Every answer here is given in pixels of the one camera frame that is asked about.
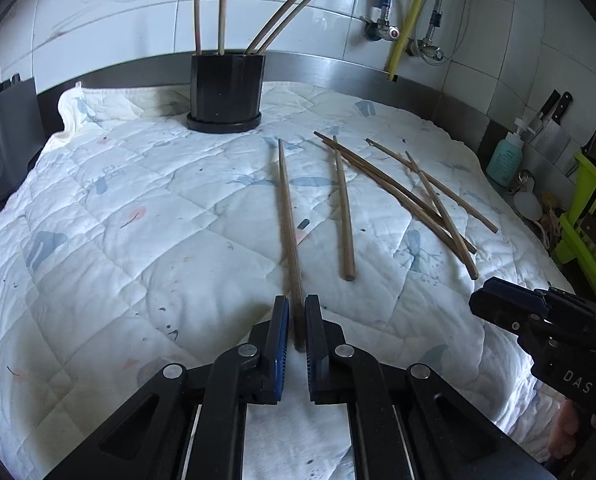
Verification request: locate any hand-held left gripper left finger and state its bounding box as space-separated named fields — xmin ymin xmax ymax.
xmin=43 ymin=295 xmax=291 ymax=480

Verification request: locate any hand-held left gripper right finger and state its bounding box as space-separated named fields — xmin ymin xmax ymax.
xmin=304 ymin=295 xmax=559 ymax=480

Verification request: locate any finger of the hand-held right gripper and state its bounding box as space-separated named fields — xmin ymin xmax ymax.
xmin=482 ymin=276 xmax=553 ymax=313
xmin=469 ymin=290 xmax=531 ymax=335

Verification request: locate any black ribbed utensil holder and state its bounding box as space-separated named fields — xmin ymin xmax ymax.
xmin=186 ymin=51 xmax=266 ymax=134

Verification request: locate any person's right hand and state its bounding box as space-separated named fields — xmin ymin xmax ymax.
xmin=550 ymin=402 xmax=596 ymax=461

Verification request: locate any green plastic dish rack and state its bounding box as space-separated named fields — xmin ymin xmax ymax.
xmin=550 ymin=152 xmax=596 ymax=306

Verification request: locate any white ladle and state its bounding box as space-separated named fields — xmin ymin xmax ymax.
xmin=513 ymin=170 xmax=546 ymax=223

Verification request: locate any teal soap pump bottle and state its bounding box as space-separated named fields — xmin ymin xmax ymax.
xmin=487 ymin=117 xmax=534 ymax=187

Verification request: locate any white quilted printed blanket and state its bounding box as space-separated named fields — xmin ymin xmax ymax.
xmin=0 ymin=81 xmax=579 ymax=480

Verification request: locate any metal water valve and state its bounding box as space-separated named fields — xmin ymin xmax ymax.
xmin=405 ymin=12 xmax=451 ymax=66
xmin=360 ymin=0 xmax=404 ymax=42

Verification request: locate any yellow gas pipe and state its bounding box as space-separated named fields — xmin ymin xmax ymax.
xmin=385 ymin=0 xmax=440 ymax=81

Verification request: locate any dark grey blender base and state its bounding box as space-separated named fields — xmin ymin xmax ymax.
xmin=0 ymin=74 xmax=46 ymax=208

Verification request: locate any black handled cleaver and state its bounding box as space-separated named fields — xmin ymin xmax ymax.
xmin=533 ymin=91 xmax=581 ymax=163

